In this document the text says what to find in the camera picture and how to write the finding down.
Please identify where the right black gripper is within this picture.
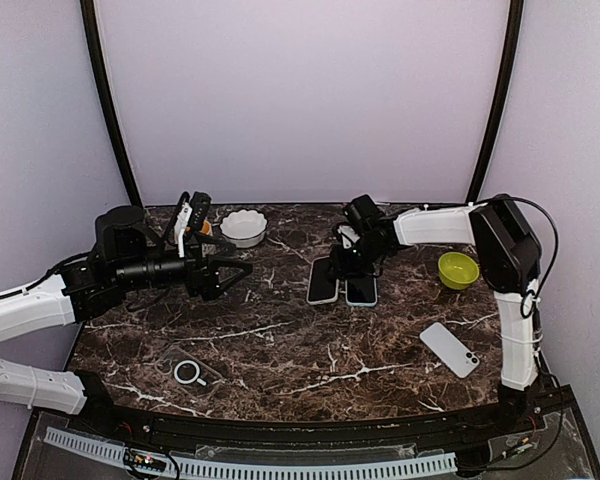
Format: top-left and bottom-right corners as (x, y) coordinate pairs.
(325, 236), (388, 279)

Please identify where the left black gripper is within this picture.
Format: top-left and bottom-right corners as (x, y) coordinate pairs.
(113, 232), (253, 302)

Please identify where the purple phone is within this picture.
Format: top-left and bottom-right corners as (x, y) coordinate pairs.
(347, 278), (376, 305)

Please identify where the black phone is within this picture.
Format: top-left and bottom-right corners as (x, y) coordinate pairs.
(308, 259), (339, 303)

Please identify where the light blue phone case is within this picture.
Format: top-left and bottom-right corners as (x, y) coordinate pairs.
(344, 277), (380, 308)

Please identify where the clear white phone case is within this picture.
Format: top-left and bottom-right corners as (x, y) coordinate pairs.
(306, 257), (341, 306)

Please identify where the transparent clear phone case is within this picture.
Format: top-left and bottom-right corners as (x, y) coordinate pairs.
(154, 345), (225, 398)

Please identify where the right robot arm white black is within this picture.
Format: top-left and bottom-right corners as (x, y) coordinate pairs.
(327, 194), (550, 392)

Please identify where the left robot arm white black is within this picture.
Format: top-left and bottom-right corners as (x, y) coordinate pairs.
(0, 205), (253, 436)

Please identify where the white phone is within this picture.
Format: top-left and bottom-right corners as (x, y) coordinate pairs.
(419, 322), (480, 379)

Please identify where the floral white mug yellow inside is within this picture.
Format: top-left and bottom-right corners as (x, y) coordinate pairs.
(200, 220), (213, 235)

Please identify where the white scalloped bowl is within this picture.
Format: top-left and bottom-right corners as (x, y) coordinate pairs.
(220, 210), (268, 249)

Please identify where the green bowl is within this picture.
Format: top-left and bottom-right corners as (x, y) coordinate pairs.
(438, 252), (480, 291)

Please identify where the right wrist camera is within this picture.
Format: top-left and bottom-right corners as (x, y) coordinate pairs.
(335, 223), (360, 250)

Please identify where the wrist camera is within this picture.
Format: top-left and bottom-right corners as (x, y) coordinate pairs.
(166, 191), (211, 258)
(335, 223), (360, 250)

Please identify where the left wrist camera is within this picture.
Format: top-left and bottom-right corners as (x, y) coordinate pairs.
(166, 191), (211, 258)

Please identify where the white slotted cable duct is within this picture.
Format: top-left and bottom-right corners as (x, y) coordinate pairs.
(43, 427), (457, 479)

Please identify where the left black frame post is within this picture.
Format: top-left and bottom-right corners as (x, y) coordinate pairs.
(79, 0), (143, 207)

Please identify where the black frame post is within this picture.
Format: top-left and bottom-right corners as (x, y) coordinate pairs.
(79, 0), (143, 207)
(465, 0), (525, 202)

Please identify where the right black frame post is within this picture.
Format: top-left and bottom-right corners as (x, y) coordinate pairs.
(465, 0), (525, 202)

